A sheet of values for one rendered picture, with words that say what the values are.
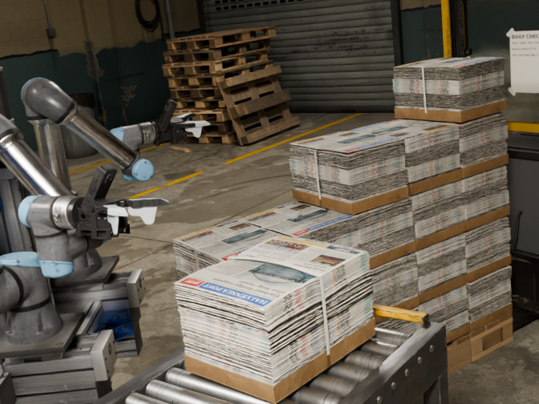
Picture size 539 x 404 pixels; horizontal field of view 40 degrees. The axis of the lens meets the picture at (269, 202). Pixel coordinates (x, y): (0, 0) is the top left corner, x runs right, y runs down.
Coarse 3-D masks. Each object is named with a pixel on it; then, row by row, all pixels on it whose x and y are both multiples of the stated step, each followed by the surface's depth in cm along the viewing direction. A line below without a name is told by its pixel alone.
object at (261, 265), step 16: (240, 256) 182; (272, 272) 169; (288, 272) 168; (304, 272) 167; (320, 272) 165; (320, 288) 164; (320, 304) 164; (320, 320) 165; (320, 336) 166; (320, 352) 166
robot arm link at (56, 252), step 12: (36, 240) 170; (48, 240) 169; (60, 240) 170; (72, 240) 174; (84, 240) 178; (48, 252) 170; (60, 252) 171; (72, 252) 174; (84, 252) 179; (48, 264) 171; (60, 264) 171; (72, 264) 174; (48, 276) 172; (60, 276) 172
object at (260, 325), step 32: (192, 288) 164; (224, 288) 162; (256, 288) 160; (288, 288) 158; (192, 320) 168; (224, 320) 161; (256, 320) 152; (288, 320) 157; (192, 352) 172; (224, 352) 164; (256, 352) 157; (288, 352) 158
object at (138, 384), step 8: (176, 352) 187; (184, 352) 186; (168, 360) 183; (176, 360) 182; (152, 368) 180; (160, 368) 179; (168, 368) 179; (136, 376) 177; (144, 376) 176; (152, 376) 176; (160, 376) 177; (128, 384) 173; (136, 384) 173; (144, 384) 173; (112, 392) 170; (120, 392) 170; (128, 392) 170; (136, 392) 171; (144, 392) 173; (104, 400) 167; (112, 400) 167; (120, 400) 167
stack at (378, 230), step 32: (448, 192) 299; (224, 224) 279; (256, 224) 276; (288, 224) 271; (320, 224) 266; (352, 224) 271; (384, 224) 281; (416, 224) 291; (448, 224) 302; (192, 256) 259; (224, 256) 246; (416, 256) 294; (448, 256) 305; (384, 288) 285; (416, 288) 296; (448, 320) 311; (448, 352) 314
